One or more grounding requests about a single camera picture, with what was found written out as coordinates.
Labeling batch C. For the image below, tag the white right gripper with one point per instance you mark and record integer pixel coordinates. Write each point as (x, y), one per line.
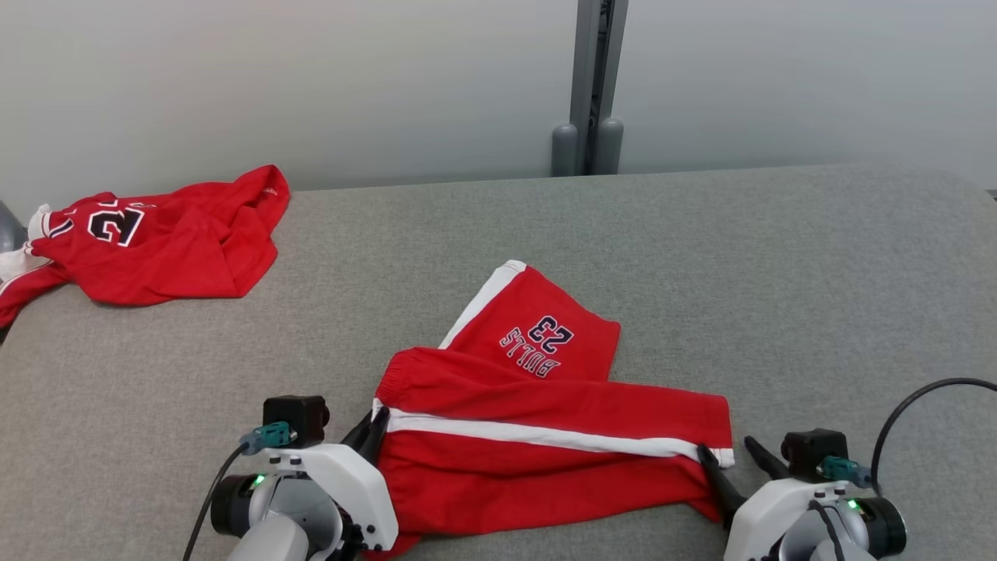
(767, 518)

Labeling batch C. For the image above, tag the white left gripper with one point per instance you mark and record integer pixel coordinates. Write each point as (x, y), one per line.
(358, 483)

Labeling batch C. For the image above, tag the red Bulls 23 shorts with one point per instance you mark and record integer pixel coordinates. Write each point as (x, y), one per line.
(545, 467)

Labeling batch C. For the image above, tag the red Bulls 23 jersey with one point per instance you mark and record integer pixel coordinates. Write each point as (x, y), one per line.
(179, 249)

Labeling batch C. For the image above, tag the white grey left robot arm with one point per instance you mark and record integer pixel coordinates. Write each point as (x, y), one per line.
(288, 538)

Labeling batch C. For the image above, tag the grey cylindrical partition foot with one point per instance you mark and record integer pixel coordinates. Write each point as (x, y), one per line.
(610, 146)
(565, 149)

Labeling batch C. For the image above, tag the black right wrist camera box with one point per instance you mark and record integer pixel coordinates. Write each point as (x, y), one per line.
(810, 448)

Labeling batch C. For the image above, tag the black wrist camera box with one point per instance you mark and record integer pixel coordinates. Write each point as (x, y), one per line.
(296, 417)
(810, 448)

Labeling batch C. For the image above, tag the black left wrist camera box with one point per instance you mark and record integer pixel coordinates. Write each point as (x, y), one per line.
(296, 417)

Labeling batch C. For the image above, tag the teal right camera connector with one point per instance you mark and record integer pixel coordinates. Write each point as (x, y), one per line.
(845, 470)

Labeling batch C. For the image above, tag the teal camera connector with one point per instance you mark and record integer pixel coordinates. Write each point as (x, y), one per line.
(845, 470)
(269, 436)

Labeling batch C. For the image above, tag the teal left camera connector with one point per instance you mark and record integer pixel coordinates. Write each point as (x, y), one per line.
(269, 436)

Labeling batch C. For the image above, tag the grey metal partition post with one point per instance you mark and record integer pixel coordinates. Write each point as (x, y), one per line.
(596, 70)

